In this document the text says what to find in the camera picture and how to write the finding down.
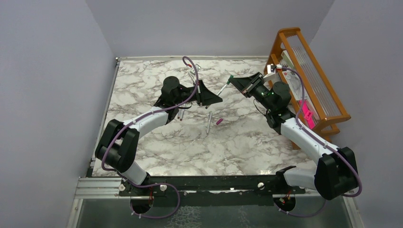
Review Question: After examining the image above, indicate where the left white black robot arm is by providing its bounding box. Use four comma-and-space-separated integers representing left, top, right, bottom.
95, 76, 223, 185

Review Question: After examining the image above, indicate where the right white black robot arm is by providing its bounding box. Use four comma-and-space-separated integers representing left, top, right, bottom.
229, 72, 362, 200

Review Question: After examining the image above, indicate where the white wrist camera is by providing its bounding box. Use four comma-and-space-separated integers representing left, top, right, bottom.
188, 64, 201, 84
263, 64, 281, 83

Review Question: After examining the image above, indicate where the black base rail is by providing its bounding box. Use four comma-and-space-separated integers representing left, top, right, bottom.
119, 175, 306, 207

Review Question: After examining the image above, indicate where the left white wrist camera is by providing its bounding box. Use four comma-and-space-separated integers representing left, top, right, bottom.
188, 64, 201, 84

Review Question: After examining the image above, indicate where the silver pen red tip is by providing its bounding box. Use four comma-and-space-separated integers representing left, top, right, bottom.
180, 109, 185, 121

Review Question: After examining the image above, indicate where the orange wooden rack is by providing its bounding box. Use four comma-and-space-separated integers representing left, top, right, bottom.
264, 27, 351, 141

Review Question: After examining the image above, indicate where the white package in rack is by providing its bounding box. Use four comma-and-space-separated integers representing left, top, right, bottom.
280, 50, 309, 101

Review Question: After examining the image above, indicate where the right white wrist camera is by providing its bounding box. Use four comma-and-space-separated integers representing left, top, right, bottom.
263, 64, 281, 83

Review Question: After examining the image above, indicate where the pink item in rack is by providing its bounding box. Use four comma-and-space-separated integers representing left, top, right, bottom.
299, 100, 317, 129

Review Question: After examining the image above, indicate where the silver pen green tip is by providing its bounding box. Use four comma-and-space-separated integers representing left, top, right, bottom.
216, 83, 229, 96

